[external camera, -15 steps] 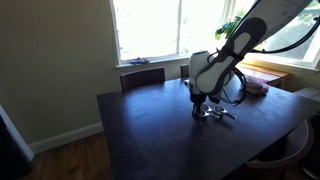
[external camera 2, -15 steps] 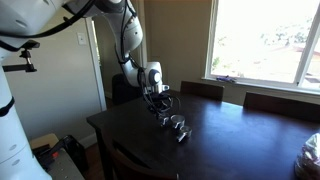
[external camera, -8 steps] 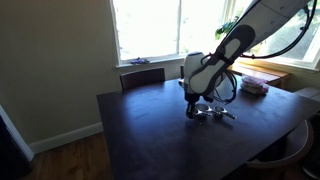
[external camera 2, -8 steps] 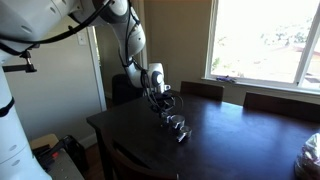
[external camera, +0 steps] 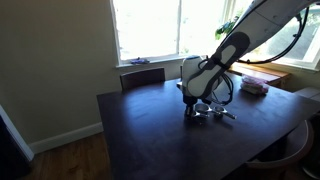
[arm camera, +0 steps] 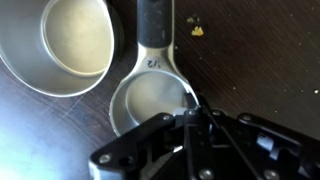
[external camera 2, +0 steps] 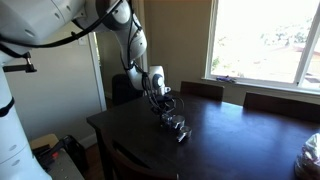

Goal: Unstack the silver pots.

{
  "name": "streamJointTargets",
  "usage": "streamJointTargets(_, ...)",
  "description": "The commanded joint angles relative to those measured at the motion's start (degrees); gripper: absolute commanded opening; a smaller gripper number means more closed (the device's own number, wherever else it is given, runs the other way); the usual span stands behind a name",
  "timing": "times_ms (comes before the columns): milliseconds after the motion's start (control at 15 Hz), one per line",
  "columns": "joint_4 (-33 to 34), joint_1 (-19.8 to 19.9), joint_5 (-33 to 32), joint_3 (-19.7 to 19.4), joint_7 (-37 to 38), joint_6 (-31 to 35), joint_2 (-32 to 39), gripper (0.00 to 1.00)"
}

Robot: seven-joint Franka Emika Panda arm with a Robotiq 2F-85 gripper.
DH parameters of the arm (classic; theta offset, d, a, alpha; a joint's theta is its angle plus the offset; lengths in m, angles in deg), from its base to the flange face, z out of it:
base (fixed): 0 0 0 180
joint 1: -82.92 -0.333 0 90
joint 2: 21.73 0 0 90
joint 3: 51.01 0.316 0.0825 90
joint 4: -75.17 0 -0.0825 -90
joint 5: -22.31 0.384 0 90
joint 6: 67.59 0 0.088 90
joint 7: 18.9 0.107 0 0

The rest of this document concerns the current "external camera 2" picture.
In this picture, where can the white light switch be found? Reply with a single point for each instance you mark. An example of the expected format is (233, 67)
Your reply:
(82, 41)

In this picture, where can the white door frame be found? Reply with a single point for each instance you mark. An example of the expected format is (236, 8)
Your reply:
(98, 80)

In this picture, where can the white framed window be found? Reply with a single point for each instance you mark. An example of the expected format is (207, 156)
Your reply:
(266, 43)

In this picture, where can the grey perforated platform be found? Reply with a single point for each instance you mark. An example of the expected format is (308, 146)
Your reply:
(63, 168)

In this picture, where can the black tool with red button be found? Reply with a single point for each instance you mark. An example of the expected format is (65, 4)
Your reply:
(71, 150)

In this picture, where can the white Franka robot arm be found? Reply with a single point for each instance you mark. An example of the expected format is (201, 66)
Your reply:
(30, 20)

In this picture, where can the dark wooden chair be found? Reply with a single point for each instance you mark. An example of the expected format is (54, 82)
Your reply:
(133, 168)
(201, 90)
(283, 106)

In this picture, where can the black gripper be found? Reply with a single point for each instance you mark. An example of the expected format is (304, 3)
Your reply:
(162, 102)

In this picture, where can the purple object on sill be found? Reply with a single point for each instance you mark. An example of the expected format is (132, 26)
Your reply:
(226, 79)

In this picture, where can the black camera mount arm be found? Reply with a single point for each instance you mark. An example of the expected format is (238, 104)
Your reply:
(23, 67)

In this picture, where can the cream coloured box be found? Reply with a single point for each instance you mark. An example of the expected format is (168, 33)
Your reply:
(41, 140)

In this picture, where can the clear plastic food bag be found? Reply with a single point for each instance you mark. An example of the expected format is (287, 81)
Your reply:
(310, 156)

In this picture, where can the black office chair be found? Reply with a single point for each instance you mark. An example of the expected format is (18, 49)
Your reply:
(123, 91)

